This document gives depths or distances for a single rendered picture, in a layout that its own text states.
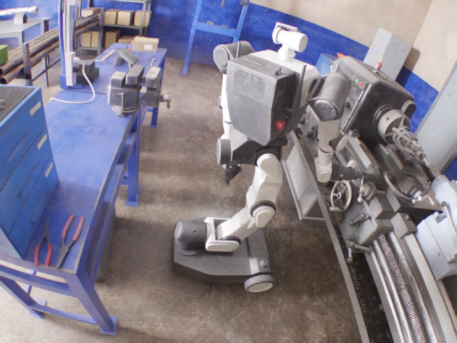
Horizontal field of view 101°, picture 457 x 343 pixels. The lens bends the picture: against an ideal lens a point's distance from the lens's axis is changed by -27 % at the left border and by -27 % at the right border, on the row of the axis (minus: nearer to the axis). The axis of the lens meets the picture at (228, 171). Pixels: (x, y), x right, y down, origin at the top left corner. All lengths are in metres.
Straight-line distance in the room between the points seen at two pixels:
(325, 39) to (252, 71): 4.58
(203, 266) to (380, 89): 1.71
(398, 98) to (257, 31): 3.36
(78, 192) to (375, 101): 1.91
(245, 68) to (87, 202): 0.70
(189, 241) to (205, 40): 3.97
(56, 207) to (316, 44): 5.02
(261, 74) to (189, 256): 1.18
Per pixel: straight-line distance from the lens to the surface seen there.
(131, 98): 1.38
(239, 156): 1.08
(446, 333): 1.46
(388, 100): 2.10
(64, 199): 1.00
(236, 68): 0.86
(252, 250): 1.74
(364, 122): 2.09
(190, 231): 1.52
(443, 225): 1.56
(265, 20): 4.94
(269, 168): 1.13
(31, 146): 0.84
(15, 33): 3.89
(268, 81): 0.80
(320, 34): 5.29
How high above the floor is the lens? 1.59
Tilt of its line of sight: 40 degrees down
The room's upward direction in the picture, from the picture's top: 19 degrees clockwise
